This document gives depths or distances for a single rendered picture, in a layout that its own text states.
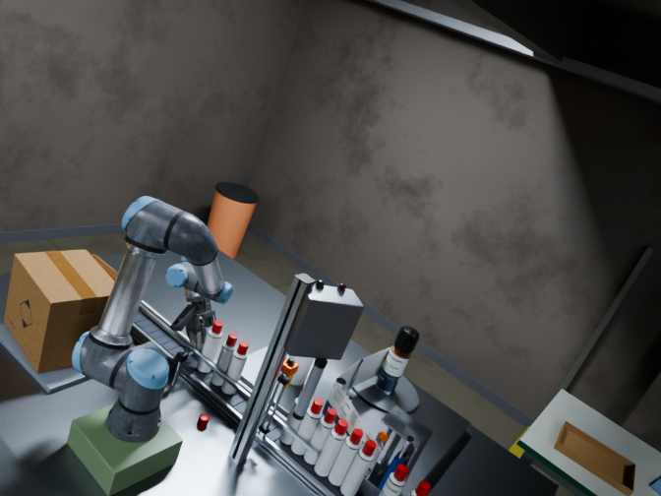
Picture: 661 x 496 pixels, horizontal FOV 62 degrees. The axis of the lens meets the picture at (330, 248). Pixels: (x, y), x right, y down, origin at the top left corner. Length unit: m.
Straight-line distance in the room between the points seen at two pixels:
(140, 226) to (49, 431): 0.67
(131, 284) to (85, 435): 0.43
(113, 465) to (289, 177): 3.99
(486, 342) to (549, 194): 1.22
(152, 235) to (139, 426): 0.54
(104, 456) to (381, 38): 3.94
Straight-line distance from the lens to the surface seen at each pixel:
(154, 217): 1.54
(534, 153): 4.21
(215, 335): 1.99
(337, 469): 1.83
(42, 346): 1.95
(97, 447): 1.71
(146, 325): 2.25
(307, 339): 1.55
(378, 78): 4.80
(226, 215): 4.72
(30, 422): 1.89
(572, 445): 2.95
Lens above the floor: 2.14
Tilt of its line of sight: 21 degrees down
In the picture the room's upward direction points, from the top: 21 degrees clockwise
